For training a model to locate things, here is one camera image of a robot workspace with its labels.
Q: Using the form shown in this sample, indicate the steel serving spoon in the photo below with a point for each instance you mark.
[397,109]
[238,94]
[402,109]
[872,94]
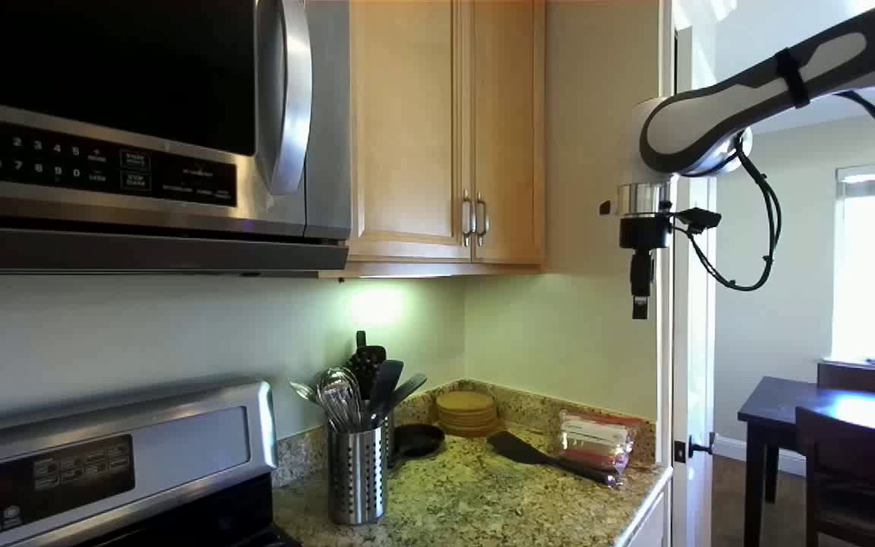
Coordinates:
[336,393]

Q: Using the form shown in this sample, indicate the clear plastic food bag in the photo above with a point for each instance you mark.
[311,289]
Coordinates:
[594,442]

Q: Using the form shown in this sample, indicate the light wood cabinet body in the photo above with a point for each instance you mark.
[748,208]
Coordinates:
[408,271]

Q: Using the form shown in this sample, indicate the perforated steel utensil holder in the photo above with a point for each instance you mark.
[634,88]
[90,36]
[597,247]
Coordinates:
[355,476]

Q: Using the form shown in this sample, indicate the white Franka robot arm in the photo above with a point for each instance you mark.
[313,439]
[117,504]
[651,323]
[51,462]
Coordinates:
[722,109]

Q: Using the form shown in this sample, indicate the black kitchen utensil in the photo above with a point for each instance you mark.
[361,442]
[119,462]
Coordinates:
[389,385]

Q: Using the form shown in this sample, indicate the dark wooden table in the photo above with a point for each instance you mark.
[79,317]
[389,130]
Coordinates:
[776,406]

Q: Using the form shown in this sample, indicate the white door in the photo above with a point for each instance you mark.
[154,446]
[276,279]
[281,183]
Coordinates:
[698,353]

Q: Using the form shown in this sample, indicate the black spatula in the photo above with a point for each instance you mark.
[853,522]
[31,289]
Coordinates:
[514,448]

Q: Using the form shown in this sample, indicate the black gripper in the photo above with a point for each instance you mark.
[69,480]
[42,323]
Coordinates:
[644,231]

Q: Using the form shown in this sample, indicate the stainless steel microwave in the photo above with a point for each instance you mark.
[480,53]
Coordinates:
[103,70]

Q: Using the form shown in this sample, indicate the stainless steel stove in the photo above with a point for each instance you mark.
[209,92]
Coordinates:
[183,446]

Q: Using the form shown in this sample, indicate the black round dish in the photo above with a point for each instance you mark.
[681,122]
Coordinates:
[420,442]

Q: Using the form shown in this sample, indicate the dark wooden chair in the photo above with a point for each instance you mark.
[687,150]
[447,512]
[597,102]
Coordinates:
[864,476]
[864,381]

